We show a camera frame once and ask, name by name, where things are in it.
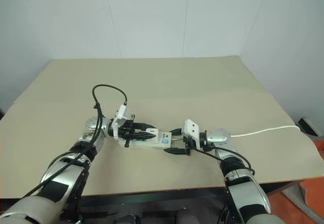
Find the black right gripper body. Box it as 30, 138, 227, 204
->
182, 135, 197, 157

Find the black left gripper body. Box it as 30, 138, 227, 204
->
118, 119, 139, 149

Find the white power strip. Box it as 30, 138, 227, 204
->
126, 130, 175, 151

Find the black grey box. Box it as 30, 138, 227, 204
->
298, 116, 324, 137

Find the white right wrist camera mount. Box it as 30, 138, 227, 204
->
182, 119, 202, 149

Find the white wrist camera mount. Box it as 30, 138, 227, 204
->
182, 119, 202, 149
111, 103, 135, 141

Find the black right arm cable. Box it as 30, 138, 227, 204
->
191, 146, 255, 176

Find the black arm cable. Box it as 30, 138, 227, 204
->
21, 84, 128, 200
191, 146, 255, 176

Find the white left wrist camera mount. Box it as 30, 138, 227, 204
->
111, 103, 135, 141

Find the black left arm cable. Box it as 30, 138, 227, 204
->
21, 84, 128, 200

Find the white power strip cord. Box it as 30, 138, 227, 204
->
173, 124, 302, 142

